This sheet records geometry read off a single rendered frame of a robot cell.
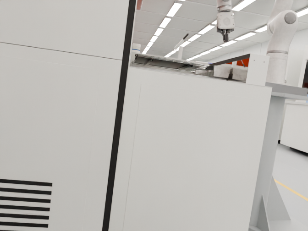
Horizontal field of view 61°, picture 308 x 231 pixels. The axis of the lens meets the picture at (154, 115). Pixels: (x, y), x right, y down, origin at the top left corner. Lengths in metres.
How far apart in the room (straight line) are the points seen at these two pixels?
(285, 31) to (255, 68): 0.49
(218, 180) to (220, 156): 0.10
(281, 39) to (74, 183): 1.35
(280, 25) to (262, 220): 1.12
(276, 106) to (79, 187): 1.19
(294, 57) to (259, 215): 4.81
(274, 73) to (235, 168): 0.70
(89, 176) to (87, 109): 0.22
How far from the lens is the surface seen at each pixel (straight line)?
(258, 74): 1.27
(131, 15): 0.88
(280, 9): 1.85
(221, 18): 1.70
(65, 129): 0.87
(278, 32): 1.70
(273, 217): 1.96
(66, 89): 0.86
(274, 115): 1.66
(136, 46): 1.92
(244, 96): 1.18
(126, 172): 1.11
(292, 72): 6.19
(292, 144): 5.31
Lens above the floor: 0.73
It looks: 5 degrees down
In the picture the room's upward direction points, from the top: 7 degrees clockwise
